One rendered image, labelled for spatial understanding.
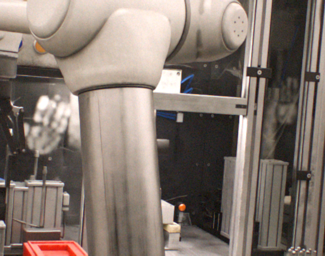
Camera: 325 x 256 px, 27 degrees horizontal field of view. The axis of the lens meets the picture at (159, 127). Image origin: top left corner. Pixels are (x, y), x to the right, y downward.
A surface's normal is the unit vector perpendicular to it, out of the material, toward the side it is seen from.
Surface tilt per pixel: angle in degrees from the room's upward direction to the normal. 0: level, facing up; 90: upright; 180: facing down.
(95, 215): 90
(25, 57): 90
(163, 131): 90
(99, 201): 87
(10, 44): 101
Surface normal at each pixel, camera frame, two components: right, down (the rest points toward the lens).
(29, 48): 0.33, 0.07
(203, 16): -0.62, -0.15
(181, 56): 0.31, 0.84
